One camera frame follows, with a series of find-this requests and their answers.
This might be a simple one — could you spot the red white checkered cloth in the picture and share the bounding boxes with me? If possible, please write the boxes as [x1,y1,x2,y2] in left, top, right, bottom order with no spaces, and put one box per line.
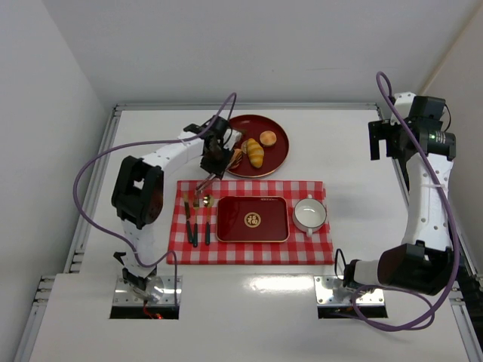
[167,179,334,265]

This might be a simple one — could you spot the gold knife green handle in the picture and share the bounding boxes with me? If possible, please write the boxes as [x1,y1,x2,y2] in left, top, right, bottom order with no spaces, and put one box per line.
[183,192,193,244]

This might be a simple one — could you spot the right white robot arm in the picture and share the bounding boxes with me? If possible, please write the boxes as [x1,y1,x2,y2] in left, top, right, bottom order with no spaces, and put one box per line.
[343,92,456,296]

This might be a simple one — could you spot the white two-handled bowl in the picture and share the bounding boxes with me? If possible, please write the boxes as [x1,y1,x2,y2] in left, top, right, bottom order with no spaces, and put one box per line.
[292,195,327,238]

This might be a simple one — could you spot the round flat bun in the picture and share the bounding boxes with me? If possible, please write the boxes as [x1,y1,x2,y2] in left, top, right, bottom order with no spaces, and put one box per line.
[260,130,277,147]

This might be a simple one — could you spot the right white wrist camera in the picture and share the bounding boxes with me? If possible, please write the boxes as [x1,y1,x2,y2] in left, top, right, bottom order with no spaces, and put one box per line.
[394,92,416,119]

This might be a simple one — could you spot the small round cookie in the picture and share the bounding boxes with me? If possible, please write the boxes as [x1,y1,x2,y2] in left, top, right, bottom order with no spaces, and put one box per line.
[241,140,248,154]

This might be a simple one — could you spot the metal base plate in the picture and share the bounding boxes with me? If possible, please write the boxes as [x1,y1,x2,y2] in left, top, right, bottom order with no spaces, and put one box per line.
[112,275,182,307]
[314,275,385,308]

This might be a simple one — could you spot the purple cable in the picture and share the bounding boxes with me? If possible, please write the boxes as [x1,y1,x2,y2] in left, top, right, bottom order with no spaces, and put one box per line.
[72,91,238,308]
[349,71,462,332]

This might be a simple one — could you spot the gold spoon green handle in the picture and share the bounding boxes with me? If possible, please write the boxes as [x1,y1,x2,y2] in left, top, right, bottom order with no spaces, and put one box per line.
[203,194,214,246]

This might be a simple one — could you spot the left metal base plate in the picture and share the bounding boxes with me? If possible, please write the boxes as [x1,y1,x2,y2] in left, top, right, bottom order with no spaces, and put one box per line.
[112,275,182,307]

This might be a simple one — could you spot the round red plate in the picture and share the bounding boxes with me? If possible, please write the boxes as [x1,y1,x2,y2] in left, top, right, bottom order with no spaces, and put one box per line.
[228,115,289,178]

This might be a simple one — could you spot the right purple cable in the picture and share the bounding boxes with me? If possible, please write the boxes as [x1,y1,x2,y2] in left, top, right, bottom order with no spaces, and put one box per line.
[349,71,462,332]

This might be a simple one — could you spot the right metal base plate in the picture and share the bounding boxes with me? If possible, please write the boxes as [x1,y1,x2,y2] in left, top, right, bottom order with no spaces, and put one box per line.
[314,275,385,308]

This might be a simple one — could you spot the rectangular red tray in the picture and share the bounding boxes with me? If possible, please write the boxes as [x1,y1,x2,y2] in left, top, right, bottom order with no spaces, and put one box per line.
[216,196,290,243]

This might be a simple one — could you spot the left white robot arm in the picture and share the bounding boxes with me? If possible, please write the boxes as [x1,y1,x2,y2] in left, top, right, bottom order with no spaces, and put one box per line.
[111,116,242,297]

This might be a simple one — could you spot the gold fork green handle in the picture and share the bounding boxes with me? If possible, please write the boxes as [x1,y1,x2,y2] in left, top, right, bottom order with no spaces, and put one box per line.
[192,195,199,247]

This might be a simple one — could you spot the round sesame bun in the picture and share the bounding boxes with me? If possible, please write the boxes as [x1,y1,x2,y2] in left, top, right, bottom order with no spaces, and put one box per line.
[231,149,244,168]

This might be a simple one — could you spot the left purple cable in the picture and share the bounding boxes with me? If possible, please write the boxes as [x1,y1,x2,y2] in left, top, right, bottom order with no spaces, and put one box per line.
[72,91,238,308]

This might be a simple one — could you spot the metal tongs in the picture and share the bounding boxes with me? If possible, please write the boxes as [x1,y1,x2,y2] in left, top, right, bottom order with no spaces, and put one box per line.
[195,173,223,196]

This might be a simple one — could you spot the striped orange bread roll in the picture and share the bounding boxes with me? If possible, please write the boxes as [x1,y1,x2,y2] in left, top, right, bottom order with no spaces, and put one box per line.
[246,138,264,168]

